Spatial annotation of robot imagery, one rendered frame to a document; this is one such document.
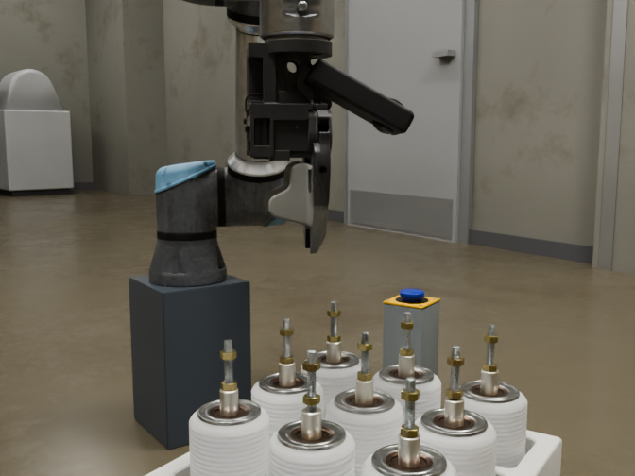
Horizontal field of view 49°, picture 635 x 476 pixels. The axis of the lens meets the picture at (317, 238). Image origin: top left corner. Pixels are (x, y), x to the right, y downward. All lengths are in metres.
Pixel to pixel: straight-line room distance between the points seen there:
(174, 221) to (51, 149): 6.39
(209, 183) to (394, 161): 3.05
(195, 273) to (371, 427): 0.59
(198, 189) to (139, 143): 6.08
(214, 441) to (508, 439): 0.36
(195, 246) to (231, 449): 0.59
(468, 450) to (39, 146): 7.06
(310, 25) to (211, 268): 0.73
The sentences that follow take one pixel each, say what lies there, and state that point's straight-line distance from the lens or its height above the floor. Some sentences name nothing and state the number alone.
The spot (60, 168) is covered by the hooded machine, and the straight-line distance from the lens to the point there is 7.72.
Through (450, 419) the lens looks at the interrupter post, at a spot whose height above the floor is 0.26.
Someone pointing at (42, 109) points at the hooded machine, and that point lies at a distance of 7.71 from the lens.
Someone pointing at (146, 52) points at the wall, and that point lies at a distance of 7.49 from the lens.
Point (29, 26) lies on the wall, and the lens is 8.43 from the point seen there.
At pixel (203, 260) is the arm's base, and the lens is 1.34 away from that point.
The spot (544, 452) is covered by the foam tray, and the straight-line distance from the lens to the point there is 0.97.
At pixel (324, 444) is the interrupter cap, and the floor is 0.25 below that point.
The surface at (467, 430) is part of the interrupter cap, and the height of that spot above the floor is 0.25.
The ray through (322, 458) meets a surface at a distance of 0.76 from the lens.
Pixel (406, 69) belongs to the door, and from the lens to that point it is 4.25.
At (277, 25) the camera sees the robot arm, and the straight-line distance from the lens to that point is 0.70.
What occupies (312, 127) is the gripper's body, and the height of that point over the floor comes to 0.59.
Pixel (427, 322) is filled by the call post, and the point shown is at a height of 0.29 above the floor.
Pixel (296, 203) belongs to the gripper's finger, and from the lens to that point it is 0.70.
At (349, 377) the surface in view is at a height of 0.24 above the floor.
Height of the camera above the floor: 0.57
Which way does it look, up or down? 8 degrees down
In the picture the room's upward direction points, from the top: straight up
